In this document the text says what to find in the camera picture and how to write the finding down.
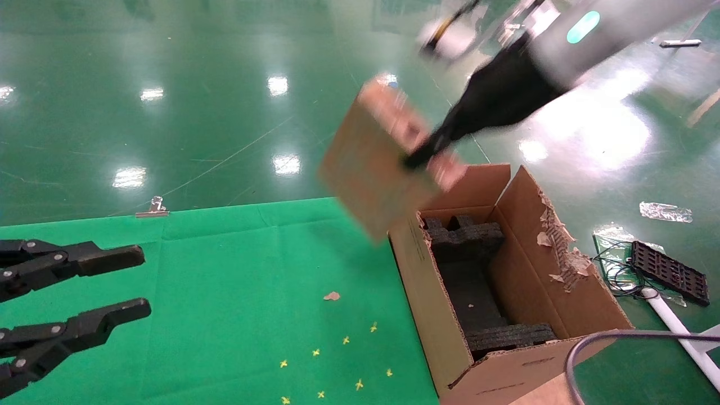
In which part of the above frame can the silver binder clip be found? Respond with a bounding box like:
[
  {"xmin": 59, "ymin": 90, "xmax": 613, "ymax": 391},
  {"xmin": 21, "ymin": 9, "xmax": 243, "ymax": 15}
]
[{"xmin": 135, "ymin": 196, "xmax": 169, "ymax": 218}]

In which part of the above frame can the tan wooden bar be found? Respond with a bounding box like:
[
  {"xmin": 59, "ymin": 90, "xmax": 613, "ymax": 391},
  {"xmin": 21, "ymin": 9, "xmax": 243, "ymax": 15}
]
[{"xmin": 686, "ymin": 87, "xmax": 720, "ymax": 129}]

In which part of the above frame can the large open cardboard carton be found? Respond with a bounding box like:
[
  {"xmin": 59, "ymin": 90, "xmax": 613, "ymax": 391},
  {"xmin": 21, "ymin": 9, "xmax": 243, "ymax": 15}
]
[{"xmin": 388, "ymin": 163, "xmax": 635, "ymax": 405}]

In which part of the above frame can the clear plastic bag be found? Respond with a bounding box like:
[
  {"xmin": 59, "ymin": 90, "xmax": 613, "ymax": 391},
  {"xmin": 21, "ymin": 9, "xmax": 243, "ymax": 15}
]
[{"xmin": 639, "ymin": 201, "xmax": 694, "ymax": 223}]

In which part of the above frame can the black hanging arm cable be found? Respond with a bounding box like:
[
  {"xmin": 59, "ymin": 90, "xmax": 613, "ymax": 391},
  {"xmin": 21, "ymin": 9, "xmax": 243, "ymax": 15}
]
[{"xmin": 564, "ymin": 330, "xmax": 720, "ymax": 405}]

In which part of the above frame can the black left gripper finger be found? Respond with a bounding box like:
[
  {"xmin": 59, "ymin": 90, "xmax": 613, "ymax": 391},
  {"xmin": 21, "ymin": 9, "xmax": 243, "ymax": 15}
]
[
  {"xmin": 0, "ymin": 298, "xmax": 151, "ymax": 399},
  {"xmin": 0, "ymin": 239, "xmax": 146, "ymax": 303}
]

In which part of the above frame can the clear plastic sheet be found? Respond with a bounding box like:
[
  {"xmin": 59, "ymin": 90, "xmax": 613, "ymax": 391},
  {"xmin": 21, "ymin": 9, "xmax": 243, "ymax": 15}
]
[{"xmin": 592, "ymin": 224, "xmax": 636, "ymax": 254}]

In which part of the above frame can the black foam block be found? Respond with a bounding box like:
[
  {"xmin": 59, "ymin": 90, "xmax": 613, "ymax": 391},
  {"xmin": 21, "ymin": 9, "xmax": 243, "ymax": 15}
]
[
  {"xmin": 464, "ymin": 323, "xmax": 557, "ymax": 361},
  {"xmin": 422, "ymin": 215, "xmax": 505, "ymax": 263}
]

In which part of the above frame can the black wire bundle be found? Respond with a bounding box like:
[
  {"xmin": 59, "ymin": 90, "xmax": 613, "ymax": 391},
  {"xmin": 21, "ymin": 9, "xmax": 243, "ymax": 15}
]
[{"xmin": 592, "ymin": 242, "xmax": 659, "ymax": 299}]

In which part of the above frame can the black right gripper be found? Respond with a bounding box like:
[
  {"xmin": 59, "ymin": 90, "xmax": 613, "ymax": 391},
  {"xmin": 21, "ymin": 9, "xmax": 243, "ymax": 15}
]
[{"xmin": 402, "ymin": 31, "xmax": 569, "ymax": 170}]

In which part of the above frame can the white table foot bar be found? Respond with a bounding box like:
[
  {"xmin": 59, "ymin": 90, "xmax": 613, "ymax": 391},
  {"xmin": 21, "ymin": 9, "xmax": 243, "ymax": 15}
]
[{"xmin": 641, "ymin": 286, "xmax": 720, "ymax": 392}]

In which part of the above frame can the black foam bottom pad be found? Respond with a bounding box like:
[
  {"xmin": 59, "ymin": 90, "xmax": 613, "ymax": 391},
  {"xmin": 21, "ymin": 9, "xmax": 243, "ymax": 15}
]
[{"xmin": 436, "ymin": 250, "xmax": 510, "ymax": 334}]

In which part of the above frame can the black plastic grid tray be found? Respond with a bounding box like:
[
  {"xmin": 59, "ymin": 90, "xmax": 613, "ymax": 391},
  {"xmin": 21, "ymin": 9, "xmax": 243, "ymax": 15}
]
[{"xmin": 629, "ymin": 240, "xmax": 710, "ymax": 307}]

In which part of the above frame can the green table cloth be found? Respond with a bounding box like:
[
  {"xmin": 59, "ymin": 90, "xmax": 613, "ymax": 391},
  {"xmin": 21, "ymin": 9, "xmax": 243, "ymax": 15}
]
[{"xmin": 0, "ymin": 197, "xmax": 439, "ymax": 405}]

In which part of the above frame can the small cardboard box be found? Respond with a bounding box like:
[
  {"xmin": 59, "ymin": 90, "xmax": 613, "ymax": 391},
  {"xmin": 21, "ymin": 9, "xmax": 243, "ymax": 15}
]
[{"xmin": 318, "ymin": 76, "xmax": 467, "ymax": 245}]

